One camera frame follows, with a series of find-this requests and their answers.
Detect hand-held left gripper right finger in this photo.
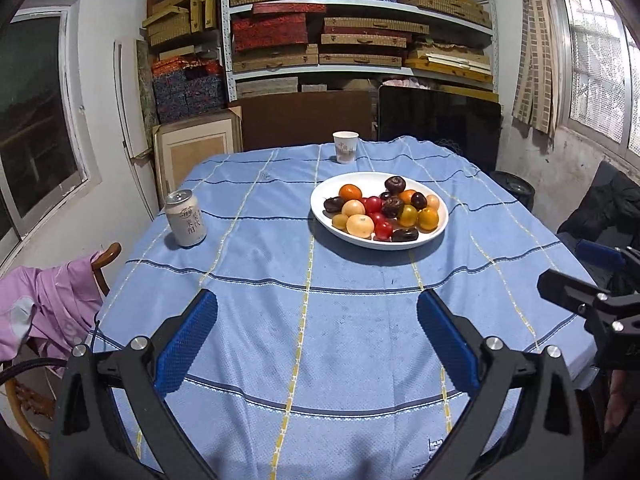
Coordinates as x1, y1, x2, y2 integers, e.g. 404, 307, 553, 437
416, 290, 586, 480

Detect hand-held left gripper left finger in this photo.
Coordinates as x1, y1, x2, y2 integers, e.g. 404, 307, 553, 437
50, 289, 221, 480

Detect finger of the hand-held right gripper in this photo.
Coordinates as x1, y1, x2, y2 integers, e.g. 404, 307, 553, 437
575, 239, 640, 273
536, 268, 631, 328

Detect white plate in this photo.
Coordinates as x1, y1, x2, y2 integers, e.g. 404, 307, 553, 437
310, 171, 449, 251

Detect person's right hand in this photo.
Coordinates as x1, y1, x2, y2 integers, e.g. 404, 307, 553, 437
604, 374, 640, 434

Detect black jacket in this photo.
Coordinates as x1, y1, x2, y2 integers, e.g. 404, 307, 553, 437
556, 160, 640, 261

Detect round black stool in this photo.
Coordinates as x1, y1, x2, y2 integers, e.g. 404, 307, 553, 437
487, 170, 536, 211

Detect wooden chair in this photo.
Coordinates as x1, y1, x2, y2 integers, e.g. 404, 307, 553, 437
0, 242, 122, 461

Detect blue checked tablecloth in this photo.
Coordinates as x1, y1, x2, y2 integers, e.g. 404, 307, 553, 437
92, 135, 601, 480

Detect white drink can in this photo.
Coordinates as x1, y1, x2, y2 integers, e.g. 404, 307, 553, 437
165, 189, 207, 248

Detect purple garment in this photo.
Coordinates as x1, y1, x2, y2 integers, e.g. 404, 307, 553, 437
0, 252, 106, 361

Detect bright meshed window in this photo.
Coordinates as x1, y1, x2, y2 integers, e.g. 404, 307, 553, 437
552, 0, 640, 158

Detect beige framed panel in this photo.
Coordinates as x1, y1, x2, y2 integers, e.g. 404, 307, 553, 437
152, 107, 244, 193

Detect tan woven hanging blind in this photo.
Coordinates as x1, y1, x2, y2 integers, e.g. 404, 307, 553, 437
511, 0, 560, 138

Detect black flat panel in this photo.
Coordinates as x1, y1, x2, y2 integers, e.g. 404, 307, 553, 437
377, 85, 502, 173

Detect white paper cup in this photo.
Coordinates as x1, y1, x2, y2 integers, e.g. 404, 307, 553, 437
333, 131, 360, 165

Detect white wooden strips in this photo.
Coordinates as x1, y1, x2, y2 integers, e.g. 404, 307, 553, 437
112, 40, 156, 221

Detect stack of blue patterned boxes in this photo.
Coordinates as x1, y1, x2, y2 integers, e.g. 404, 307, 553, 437
152, 72, 226, 123

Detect brown board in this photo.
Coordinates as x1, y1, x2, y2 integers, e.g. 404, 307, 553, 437
240, 90, 378, 152

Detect dark sliding window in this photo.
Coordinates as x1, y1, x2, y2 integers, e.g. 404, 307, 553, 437
0, 0, 103, 261

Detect pink cloth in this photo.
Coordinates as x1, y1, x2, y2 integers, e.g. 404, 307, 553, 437
382, 76, 426, 90

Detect green marbled panel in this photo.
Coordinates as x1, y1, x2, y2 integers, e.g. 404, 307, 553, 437
136, 40, 161, 128

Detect red patterned box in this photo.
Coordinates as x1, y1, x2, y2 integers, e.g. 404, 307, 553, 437
151, 57, 223, 81

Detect white metal shelf rack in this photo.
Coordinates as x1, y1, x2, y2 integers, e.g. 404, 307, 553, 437
220, 0, 501, 103

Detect pile of tan woven boxes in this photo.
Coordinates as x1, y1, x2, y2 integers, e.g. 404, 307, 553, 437
141, 0, 221, 48

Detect stack of flat gift boxes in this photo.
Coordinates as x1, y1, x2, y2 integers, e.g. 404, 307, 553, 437
227, 0, 496, 98

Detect black cable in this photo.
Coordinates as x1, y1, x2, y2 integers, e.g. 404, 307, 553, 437
0, 310, 101, 381

